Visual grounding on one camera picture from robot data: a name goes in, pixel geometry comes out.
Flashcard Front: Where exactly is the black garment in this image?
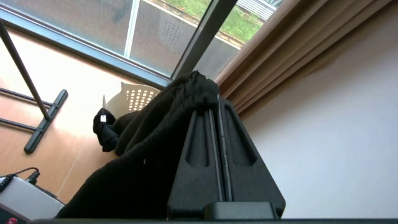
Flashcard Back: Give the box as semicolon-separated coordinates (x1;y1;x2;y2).
92;107;125;154
55;70;222;219

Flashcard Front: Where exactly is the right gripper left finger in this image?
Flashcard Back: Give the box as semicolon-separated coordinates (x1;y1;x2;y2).
167;108;280;220

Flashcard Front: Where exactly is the white laundry basket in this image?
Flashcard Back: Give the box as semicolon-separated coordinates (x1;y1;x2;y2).
102;82;162;121

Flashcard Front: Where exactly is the black clothes rack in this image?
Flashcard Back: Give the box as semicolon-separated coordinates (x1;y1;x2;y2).
0;20;69;155

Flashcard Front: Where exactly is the window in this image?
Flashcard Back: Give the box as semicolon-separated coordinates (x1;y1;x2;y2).
0;0;284;90

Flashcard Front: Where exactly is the brown curtain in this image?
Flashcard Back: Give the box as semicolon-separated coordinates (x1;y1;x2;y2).
214;0;394;121

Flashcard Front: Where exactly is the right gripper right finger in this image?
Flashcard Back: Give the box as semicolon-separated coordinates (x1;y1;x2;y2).
216;95;287;218

